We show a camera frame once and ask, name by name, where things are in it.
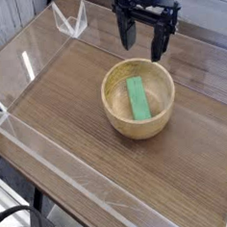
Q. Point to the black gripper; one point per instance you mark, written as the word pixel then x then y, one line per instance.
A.
pixel 149 12

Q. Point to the brown wooden bowl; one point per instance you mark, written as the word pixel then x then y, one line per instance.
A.
pixel 159 89

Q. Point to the green rectangular block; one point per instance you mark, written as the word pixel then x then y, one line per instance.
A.
pixel 138 98

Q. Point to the black table leg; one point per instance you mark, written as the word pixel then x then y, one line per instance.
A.
pixel 38 199

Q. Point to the clear acrylic corner bracket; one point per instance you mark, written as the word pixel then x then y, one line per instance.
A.
pixel 71 26

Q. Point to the clear acrylic tray wall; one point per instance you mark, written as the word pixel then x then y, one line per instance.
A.
pixel 86 194

